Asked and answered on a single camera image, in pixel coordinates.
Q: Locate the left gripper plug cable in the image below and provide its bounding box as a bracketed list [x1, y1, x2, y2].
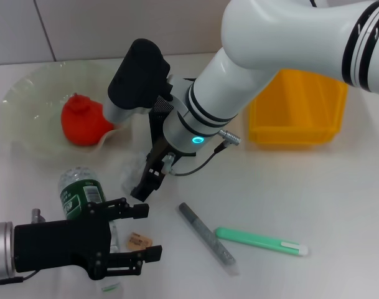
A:
[0, 207, 45, 286]

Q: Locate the grey marker pen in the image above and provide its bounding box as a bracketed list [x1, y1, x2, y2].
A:
[178, 202, 241, 277]

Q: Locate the yellow plastic storage bin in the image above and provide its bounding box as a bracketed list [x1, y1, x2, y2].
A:
[246, 69, 349, 146]

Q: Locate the wavy glass fruit plate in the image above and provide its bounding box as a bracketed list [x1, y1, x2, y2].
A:
[1, 60, 136, 160]

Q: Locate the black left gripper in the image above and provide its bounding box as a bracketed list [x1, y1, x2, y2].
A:
[13, 197, 164, 280]

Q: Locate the red-orange toy fruit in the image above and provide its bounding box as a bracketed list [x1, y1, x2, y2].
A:
[60, 92, 115, 146]

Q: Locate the green label water bottle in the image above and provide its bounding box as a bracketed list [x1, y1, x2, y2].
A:
[57, 166, 125, 295]

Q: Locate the grey right gripper cable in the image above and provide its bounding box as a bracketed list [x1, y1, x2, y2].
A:
[162, 141, 228, 177]

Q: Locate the wooden pencil sharpener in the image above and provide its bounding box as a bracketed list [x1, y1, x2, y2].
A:
[126, 232, 152, 251]

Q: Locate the mint green pen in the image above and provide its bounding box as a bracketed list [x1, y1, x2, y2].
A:
[215, 226, 309, 258]

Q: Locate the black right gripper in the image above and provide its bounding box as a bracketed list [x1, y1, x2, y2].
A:
[129, 136, 180, 202]

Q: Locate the silver right wrist plug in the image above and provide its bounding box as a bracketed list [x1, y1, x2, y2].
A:
[218, 129, 241, 141]

